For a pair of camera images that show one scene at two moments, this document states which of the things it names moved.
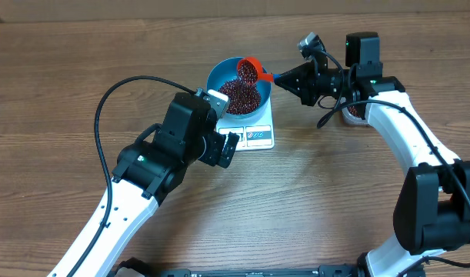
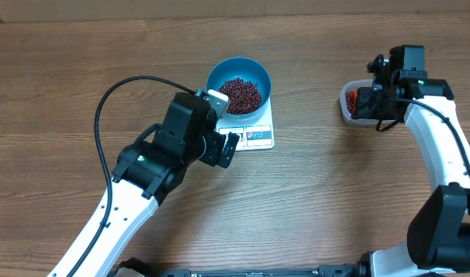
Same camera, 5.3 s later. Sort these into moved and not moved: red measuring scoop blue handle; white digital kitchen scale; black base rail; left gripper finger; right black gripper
Moved: red measuring scoop blue handle; right black gripper
Not moved: left gripper finger; white digital kitchen scale; black base rail
